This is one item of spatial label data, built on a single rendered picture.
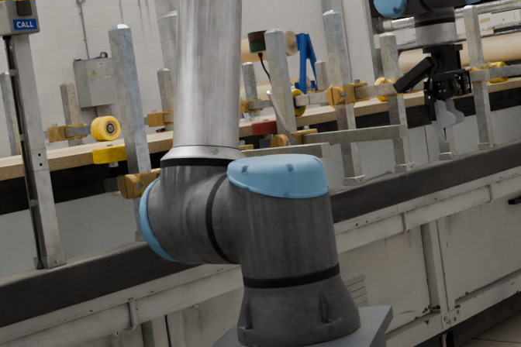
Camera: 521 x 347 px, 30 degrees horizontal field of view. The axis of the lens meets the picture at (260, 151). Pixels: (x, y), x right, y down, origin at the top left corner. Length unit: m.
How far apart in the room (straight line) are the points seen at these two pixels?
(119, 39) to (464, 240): 1.87
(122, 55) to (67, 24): 8.71
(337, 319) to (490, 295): 2.24
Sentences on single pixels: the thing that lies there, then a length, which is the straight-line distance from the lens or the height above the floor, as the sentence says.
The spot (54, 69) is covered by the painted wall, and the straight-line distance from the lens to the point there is 10.60.
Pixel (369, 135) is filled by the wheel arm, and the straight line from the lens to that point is 2.32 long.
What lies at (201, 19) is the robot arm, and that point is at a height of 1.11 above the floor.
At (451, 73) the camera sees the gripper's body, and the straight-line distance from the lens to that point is 2.17.
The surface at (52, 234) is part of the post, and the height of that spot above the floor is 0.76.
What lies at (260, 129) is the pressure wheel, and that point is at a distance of 2.50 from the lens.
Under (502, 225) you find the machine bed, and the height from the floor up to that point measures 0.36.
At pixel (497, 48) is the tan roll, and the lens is 4.69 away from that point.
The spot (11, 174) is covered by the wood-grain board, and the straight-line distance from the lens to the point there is 2.11.
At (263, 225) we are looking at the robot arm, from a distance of 1.43.
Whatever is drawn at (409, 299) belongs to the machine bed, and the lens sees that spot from 3.29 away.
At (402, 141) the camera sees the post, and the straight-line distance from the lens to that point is 2.82.
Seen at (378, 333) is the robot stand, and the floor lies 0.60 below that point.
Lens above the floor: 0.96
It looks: 3 degrees down
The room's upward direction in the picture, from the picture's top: 8 degrees counter-clockwise
